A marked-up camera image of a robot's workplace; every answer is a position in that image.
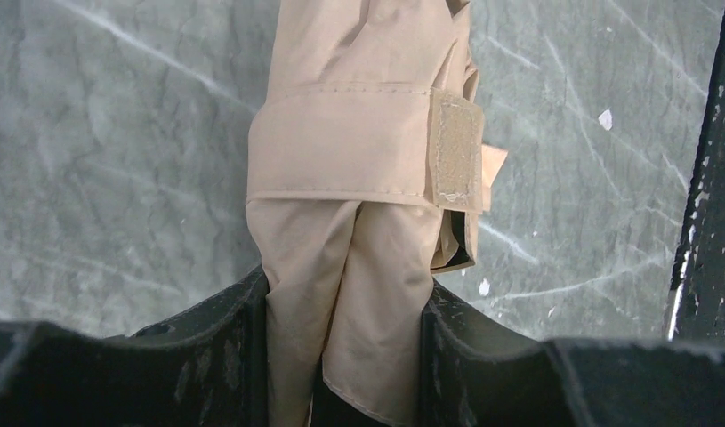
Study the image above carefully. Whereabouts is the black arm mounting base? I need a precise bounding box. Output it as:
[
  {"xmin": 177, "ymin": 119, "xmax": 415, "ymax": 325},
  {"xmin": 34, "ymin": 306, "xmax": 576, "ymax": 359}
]
[{"xmin": 665, "ymin": 9, "xmax": 725, "ymax": 342}]

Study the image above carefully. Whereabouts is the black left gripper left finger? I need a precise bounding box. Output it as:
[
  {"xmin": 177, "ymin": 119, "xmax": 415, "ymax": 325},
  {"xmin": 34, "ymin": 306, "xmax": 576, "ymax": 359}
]
[{"xmin": 0, "ymin": 268, "xmax": 267, "ymax": 426}]

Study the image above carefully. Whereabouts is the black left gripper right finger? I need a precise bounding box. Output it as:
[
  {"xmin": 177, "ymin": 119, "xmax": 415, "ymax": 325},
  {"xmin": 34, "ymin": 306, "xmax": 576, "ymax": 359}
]
[{"xmin": 420, "ymin": 286, "xmax": 725, "ymax": 426}]

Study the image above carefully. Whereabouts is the beige folding umbrella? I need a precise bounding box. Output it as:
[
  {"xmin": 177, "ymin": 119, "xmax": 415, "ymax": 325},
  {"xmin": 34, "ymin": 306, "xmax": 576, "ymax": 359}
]
[{"xmin": 246, "ymin": 1, "xmax": 506, "ymax": 426}]

